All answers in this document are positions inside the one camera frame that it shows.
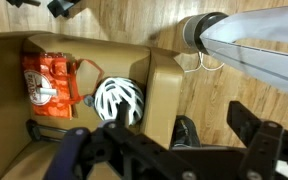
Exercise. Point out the black stand foot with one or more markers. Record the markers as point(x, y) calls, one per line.
point(22, 2)
point(62, 6)

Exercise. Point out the black shoe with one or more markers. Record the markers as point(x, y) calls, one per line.
point(185, 131)

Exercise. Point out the orange printed shopping bag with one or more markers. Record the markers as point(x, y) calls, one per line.
point(55, 106)

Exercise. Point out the cardboard box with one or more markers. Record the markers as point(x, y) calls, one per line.
point(162, 100)

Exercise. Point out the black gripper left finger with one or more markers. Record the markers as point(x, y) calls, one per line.
point(84, 150)

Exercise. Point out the white vented bicycle helmet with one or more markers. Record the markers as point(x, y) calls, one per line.
point(112, 95)

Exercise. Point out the white cylindrical tube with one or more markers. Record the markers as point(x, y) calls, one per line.
point(48, 92)

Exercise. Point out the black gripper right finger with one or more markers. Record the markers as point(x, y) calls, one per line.
point(267, 146)

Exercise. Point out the black bicycle U-lock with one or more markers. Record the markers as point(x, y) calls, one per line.
point(47, 130)

